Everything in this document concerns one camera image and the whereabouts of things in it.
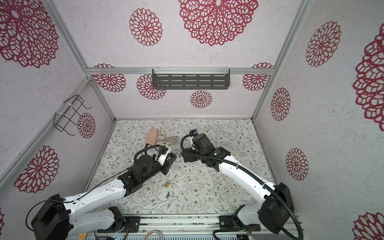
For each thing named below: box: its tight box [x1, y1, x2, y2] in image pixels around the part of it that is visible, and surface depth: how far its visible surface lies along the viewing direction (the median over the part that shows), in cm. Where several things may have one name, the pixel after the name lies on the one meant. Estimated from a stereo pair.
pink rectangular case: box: [146, 128, 158, 146], surface depth 111 cm
